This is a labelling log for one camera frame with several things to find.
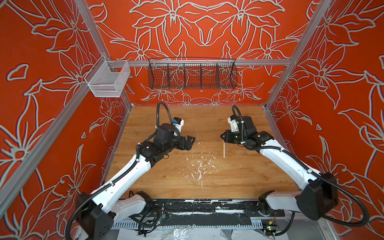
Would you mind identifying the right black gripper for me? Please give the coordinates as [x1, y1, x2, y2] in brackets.
[218, 128, 248, 144]

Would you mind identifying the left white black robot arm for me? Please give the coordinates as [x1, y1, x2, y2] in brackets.
[65, 115, 195, 240]

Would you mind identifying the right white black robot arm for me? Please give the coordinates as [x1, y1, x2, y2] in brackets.
[221, 105, 370, 227]

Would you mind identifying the clear plastic bin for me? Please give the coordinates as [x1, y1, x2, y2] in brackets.
[85, 56, 131, 98]

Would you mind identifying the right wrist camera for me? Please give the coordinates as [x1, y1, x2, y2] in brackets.
[228, 115, 239, 133]

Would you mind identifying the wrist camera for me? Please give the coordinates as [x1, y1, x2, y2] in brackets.
[173, 117, 184, 133]
[228, 115, 239, 133]

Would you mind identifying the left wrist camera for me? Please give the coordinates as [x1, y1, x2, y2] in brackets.
[173, 117, 184, 133]

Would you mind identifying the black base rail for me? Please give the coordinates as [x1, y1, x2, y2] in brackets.
[144, 199, 286, 218]

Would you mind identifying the black wire basket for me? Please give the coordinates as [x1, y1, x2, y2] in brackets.
[148, 57, 239, 90]

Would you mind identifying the left base cable bundle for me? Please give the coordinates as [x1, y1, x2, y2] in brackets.
[128, 208, 166, 236]

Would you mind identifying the right base cable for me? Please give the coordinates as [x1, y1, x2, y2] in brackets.
[262, 211, 296, 238]

